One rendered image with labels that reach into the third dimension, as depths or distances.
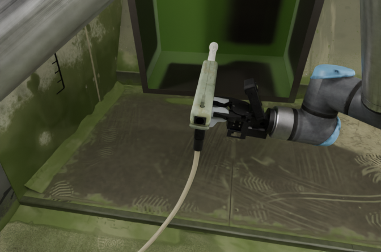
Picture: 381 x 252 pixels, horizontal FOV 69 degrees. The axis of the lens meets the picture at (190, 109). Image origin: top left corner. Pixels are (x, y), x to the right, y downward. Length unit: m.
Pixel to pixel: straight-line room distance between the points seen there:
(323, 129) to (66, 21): 0.67
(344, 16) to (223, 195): 1.48
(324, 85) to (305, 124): 0.11
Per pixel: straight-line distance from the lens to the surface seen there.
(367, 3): 0.47
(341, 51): 2.13
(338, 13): 2.20
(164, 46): 1.42
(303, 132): 0.78
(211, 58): 0.93
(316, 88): 0.75
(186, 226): 1.18
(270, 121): 0.76
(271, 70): 1.30
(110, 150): 1.55
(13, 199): 1.43
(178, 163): 1.41
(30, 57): 0.25
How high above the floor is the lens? 1.00
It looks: 32 degrees down
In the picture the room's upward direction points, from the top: straight up
